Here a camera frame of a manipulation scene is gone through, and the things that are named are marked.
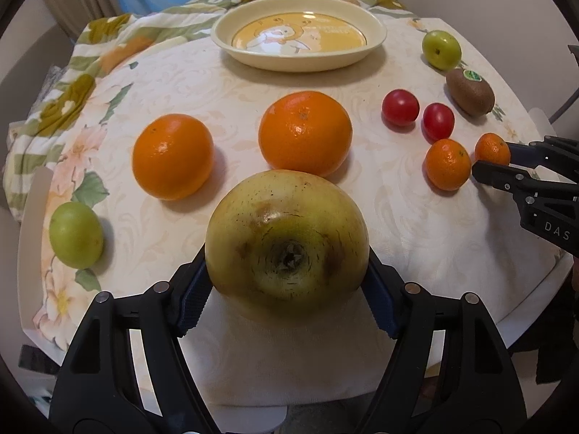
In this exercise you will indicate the brown kiwi with sticker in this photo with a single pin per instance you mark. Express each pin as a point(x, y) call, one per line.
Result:
point(470, 91)

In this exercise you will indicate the grey sofa backrest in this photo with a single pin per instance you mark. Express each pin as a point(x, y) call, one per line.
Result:
point(21, 86)

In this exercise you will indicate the cream plate with cartoon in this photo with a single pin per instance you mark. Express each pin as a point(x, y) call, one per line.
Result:
point(298, 36)

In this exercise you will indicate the floral cream tablecloth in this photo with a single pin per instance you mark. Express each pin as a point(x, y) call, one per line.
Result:
point(469, 241)

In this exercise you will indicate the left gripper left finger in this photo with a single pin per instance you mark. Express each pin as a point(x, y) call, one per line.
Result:
point(125, 371)

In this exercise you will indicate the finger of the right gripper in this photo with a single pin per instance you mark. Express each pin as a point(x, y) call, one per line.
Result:
point(516, 181)
point(554, 153)

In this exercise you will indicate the large orange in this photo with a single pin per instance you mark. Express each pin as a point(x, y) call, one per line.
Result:
point(173, 157)
point(306, 131)

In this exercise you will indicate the red cherry tomato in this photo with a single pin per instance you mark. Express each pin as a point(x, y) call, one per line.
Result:
point(400, 107)
point(438, 121)

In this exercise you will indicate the striped floral green quilt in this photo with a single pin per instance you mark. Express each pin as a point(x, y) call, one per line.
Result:
point(102, 46)

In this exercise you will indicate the small mandarin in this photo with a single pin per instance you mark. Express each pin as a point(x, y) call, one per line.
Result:
point(492, 148)
point(447, 165)

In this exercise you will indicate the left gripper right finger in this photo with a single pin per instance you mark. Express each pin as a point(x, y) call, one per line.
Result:
point(478, 390)

